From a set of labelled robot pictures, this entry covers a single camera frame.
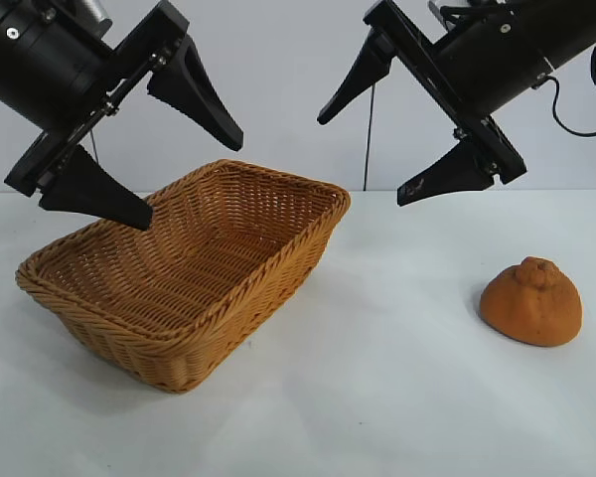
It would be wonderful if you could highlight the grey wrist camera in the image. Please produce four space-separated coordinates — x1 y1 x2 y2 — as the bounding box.
81 0 113 27
428 0 478 26

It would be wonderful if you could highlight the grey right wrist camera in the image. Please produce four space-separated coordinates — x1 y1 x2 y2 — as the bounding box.
428 0 478 26

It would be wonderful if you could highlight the woven wicker basket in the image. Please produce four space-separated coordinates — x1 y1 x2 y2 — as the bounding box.
15 158 353 395

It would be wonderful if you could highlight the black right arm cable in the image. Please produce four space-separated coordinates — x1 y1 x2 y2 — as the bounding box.
533 37 596 138

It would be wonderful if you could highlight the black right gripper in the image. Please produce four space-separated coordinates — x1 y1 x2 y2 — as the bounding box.
316 0 552 208

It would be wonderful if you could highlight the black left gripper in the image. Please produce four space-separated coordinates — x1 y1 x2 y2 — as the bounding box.
0 0 244 232

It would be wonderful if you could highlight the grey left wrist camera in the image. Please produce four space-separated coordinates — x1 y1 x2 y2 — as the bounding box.
81 0 113 27

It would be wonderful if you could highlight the orange-brown bumpy bread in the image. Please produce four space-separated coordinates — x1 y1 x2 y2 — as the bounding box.
479 255 584 348

